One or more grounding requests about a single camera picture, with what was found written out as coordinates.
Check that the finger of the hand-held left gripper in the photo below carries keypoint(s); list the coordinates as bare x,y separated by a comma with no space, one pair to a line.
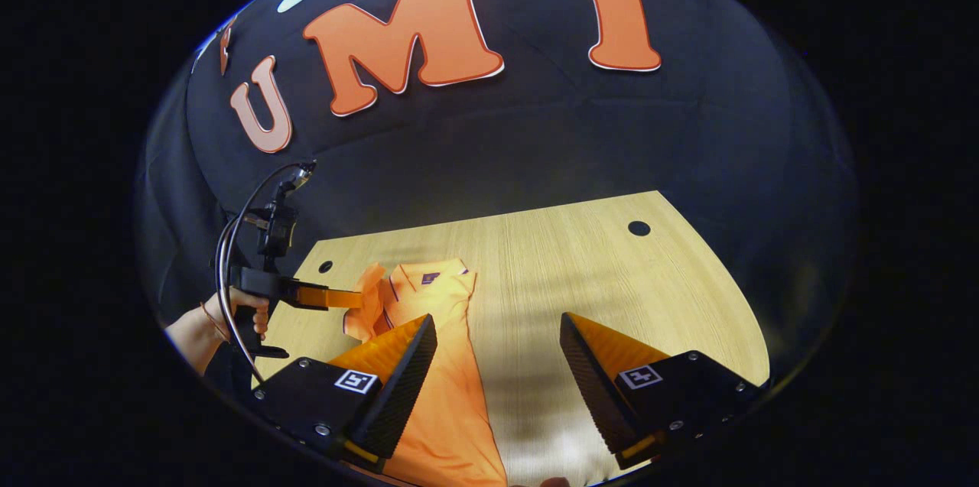
329,297

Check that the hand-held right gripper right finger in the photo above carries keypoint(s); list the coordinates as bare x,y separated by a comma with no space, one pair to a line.
593,395

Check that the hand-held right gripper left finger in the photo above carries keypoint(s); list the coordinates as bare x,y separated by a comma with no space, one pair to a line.
398,395

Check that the orange T-shirt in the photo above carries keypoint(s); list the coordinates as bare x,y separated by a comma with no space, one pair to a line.
451,426

